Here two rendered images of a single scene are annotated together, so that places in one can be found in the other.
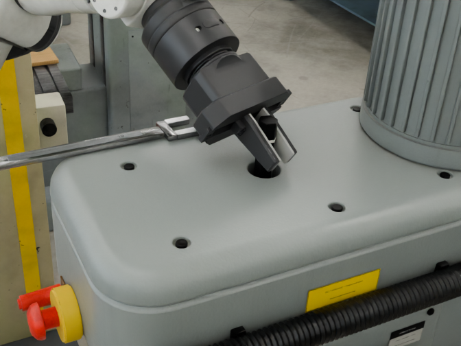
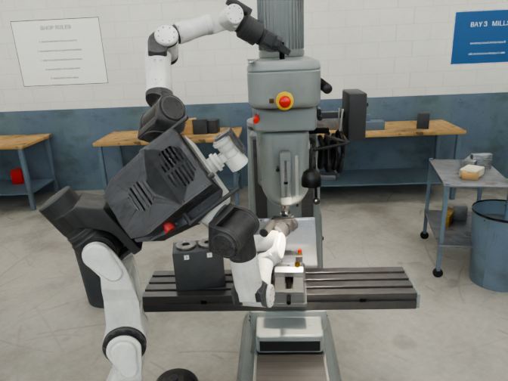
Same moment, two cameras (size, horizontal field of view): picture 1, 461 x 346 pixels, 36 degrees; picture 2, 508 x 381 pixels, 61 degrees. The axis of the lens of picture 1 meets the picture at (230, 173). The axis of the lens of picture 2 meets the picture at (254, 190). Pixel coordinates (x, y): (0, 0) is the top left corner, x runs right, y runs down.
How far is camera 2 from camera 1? 1.54 m
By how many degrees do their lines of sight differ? 53
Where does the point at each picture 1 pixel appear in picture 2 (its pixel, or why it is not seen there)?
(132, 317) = (317, 72)
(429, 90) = (292, 34)
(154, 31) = (249, 23)
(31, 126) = not seen: outside the picture
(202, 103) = (271, 39)
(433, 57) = (292, 23)
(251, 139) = (282, 48)
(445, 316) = not seen: hidden behind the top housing
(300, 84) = not seen: outside the picture
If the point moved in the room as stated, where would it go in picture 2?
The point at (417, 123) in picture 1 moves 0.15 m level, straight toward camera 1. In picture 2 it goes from (292, 44) to (320, 44)
